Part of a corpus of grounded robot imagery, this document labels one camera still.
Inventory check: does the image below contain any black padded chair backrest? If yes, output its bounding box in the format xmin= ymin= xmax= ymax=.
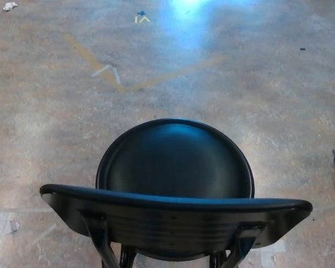
xmin=39 ymin=183 xmax=313 ymax=262

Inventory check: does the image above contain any round black chair seat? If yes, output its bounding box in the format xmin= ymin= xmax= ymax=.
xmin=95 ymin=118 xmax=255 ymax=207

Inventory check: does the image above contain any white tape cross patch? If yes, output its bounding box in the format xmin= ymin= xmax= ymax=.
xmin=248 ymin=238 xmax=287 ymax=266

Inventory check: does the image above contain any short grey tape strip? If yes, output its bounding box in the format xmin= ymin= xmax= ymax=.
xmin=30 ymin=223 xmax=58 ymax=247

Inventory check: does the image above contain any long clear tape strip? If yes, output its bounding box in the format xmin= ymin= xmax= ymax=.
xmin=0 ymin=208 xmax=54 ymax=213

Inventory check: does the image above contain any torn grey tape patch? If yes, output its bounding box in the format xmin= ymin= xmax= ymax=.
xmin=0 ymin=212 xmax=21 ymax=247

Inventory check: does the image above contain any black metal chair frame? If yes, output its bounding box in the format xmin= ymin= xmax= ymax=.
xmin=92 ymin=242 xmax=233 ymax=268

